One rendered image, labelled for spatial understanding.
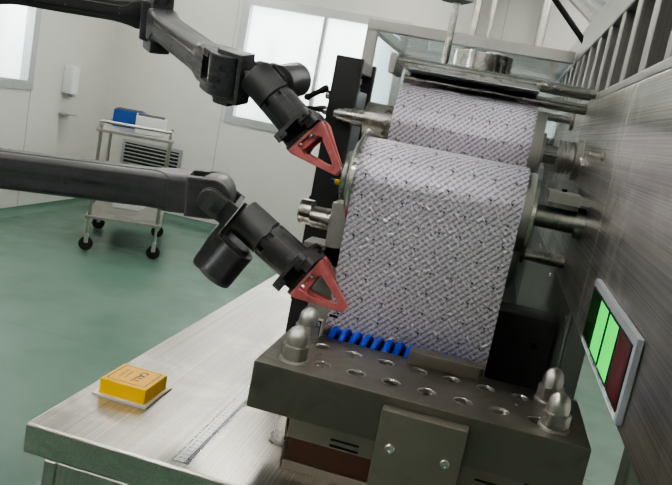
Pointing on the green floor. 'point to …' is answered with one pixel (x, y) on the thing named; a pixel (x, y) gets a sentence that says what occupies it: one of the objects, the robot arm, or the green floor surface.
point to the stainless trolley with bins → (131, 214)
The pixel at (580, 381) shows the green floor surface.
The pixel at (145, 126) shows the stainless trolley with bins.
